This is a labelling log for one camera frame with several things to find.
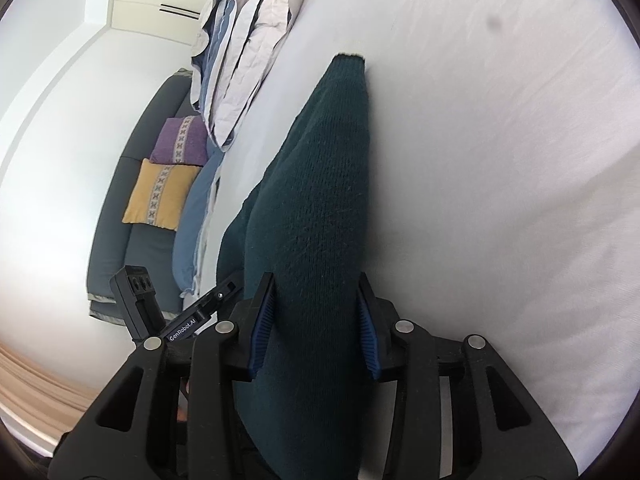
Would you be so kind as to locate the blue duvet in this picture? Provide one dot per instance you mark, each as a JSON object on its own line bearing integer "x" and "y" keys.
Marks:
{"x": 192, "y": 220}

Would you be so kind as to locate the grey sofa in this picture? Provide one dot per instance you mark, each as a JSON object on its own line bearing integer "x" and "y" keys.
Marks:
{"x": 115, "y": 250}

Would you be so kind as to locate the dark green knitted sweater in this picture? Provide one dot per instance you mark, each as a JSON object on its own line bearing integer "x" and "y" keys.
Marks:
{"x": 310, "y": 210}

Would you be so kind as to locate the bed with white sheet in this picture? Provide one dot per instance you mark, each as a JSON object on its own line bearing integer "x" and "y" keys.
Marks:
{"x": 475, "y": 160}

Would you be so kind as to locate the grey pillow with blue stripes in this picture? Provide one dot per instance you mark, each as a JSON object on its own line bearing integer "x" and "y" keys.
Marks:
{"x": 215, "y": 35}

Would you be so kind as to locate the purple cushion with patterned band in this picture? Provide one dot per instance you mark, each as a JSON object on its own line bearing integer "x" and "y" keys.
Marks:
{"x": 182, "y": 142}

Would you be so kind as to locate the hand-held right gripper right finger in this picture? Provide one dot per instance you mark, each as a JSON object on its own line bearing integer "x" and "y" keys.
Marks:
{"x": 367, "y": 340}

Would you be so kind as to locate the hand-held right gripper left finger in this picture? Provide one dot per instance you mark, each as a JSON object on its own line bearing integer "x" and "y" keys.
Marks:
{"x": 262, "y": 332}

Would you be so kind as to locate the yellow cushion with patterned band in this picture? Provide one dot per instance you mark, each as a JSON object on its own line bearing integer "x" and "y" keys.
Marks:
{"x": 157, "y": 192}

